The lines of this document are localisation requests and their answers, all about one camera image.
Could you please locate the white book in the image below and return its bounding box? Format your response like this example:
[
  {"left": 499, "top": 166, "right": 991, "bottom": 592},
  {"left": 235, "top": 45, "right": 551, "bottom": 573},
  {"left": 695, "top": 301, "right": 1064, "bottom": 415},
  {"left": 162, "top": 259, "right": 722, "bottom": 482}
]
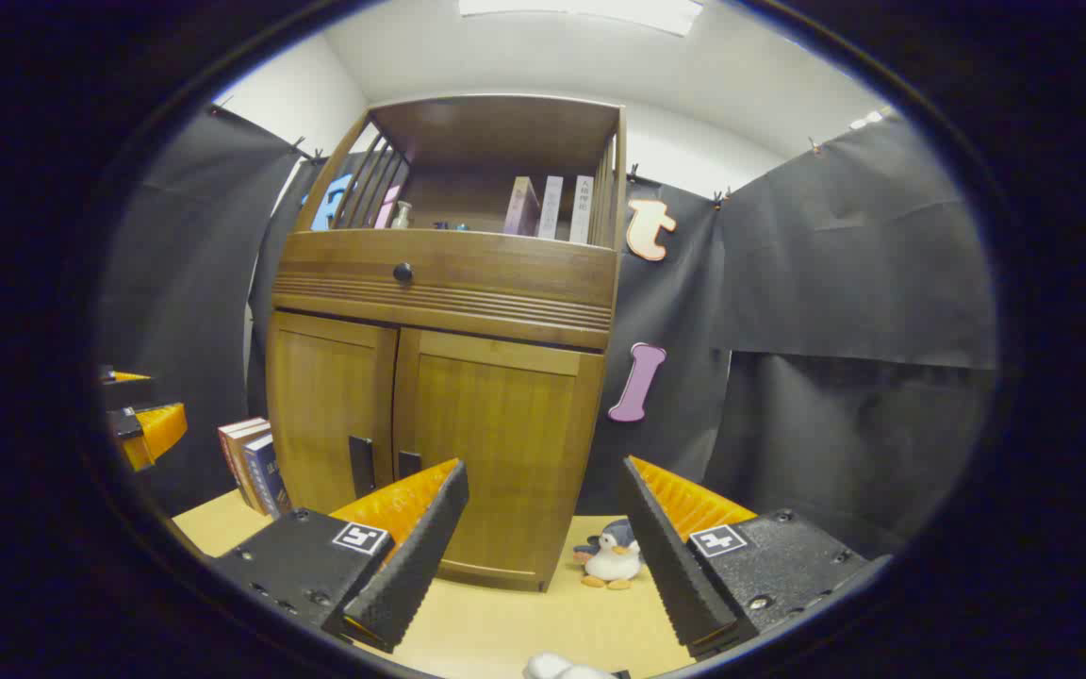
[{"left": 537, "top": 175, "right": 565, "bottom": 240}]

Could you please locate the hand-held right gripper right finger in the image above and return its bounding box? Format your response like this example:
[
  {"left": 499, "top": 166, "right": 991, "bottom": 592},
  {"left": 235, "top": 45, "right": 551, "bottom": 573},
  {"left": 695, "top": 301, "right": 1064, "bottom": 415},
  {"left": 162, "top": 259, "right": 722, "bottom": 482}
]
[{"left": 620, "top": 456, "right": 869, "bottom": 659}]

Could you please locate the brown book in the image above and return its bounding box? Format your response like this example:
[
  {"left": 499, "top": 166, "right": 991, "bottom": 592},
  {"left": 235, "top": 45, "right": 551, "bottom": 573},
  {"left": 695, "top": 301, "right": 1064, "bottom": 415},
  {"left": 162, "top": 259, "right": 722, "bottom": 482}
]
[{"left": 227, "top": 429, "right": 272, "bottom": 515}]

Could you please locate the penguin plush toy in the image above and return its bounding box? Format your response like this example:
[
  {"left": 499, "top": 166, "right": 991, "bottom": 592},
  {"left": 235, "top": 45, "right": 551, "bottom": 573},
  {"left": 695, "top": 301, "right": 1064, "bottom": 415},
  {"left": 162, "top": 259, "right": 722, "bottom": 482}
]
[{"left": 571, "top": 519, "right": 646, "bottom": 591}]

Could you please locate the grey-white book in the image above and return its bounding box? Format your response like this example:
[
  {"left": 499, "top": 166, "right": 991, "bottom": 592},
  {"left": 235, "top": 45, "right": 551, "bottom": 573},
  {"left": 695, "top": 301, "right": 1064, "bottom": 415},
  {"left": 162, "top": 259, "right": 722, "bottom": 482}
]
[{"left": 568, "top": 174, "right": 595, "bottom": 245}]

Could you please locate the red spine book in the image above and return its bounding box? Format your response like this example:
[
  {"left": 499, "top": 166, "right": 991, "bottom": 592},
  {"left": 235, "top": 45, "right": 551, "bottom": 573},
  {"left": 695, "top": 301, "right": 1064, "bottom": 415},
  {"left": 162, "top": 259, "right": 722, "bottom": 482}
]
[{"left": 218, "top": 417, "right": 271, "bottom": 510}]

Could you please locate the long ceiling light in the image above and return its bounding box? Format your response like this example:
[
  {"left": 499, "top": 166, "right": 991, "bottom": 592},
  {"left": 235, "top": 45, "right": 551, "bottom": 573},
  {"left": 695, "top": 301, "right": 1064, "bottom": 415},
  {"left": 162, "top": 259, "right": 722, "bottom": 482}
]
[{"left": 458, "top": 0, "right": 704, "bottom": 37}]

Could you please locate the black backdrop cloth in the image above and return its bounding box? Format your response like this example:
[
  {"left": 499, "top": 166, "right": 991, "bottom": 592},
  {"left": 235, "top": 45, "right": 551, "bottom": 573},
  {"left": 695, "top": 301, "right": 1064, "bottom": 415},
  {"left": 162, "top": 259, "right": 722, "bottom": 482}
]
[{"left": 95, "top": 104, "right": 1001, "bottom": 557}]

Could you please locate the wooden cabinet door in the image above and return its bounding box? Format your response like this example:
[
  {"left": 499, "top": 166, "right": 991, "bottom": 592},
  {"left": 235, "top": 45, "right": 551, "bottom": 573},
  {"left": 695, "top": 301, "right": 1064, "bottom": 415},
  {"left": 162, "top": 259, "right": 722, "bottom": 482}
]
[
  {"left": 392, "top": 327, "right": 606, "bottom": 578},
  {"left": 267, "top": 311, "right": 400, "bottom": 515}
]

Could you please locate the wooden cabinet drawer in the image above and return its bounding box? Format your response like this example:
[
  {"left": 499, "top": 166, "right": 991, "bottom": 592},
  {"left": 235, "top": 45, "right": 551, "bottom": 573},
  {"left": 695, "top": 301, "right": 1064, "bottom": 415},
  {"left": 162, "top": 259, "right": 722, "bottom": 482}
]
[{"left": 271, "top": 229, "right": 619, "bottom": 331}]

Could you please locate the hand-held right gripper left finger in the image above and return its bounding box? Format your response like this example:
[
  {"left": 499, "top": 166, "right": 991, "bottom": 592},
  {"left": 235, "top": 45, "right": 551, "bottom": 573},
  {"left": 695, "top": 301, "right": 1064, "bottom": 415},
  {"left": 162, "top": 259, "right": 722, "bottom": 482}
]
[{"left": 213, "top": 459, "right": 470, "bottom": 654}]

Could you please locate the blue book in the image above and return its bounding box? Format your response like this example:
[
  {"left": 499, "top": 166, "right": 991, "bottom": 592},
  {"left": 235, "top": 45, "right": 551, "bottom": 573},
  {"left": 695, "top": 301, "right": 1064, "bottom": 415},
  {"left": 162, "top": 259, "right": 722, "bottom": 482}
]
[{"left": 243, "top": 434, "right": 291, "bottom": 520}]

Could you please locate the wooden double-door shoe cabinet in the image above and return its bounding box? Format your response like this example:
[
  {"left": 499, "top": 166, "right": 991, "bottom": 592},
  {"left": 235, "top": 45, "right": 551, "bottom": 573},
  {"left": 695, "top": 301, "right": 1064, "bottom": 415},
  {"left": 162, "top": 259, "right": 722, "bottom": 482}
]
[{"left": 265, "top": 94, "right": 629, "bottom": 593}]

